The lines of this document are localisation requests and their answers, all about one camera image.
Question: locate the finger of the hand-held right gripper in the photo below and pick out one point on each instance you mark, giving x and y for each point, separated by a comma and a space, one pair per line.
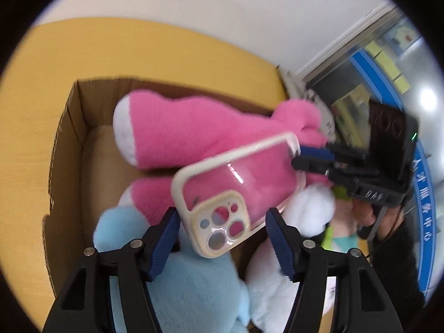
315, 152
312, 165

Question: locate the glass door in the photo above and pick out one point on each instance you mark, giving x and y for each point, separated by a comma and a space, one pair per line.
381, 69

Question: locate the person's right forearm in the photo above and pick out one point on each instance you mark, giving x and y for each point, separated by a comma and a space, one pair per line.
399, 267

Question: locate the clear phone case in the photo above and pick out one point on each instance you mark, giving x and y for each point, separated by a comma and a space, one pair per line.
242, 180

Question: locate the person's right hand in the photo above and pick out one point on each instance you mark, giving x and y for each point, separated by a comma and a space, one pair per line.
360, 215

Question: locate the green and teal soft toy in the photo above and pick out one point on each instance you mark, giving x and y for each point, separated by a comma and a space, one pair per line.
343, 242

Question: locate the brown cardboard box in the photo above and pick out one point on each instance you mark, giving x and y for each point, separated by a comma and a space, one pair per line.
73, 128

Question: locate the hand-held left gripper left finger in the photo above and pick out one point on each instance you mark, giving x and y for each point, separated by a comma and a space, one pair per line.
163, 246

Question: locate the light blue plush toy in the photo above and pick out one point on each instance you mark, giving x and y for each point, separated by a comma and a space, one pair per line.
201, 284

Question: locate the white plush toy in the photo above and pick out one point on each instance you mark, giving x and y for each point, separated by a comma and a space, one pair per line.
312, 208

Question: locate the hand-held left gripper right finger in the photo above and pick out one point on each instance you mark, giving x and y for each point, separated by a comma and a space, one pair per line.
281, 246

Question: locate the white door frame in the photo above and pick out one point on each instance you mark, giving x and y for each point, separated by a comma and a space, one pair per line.
340, 38

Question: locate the pink plush toy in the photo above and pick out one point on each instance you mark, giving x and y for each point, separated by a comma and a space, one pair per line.
173, 128

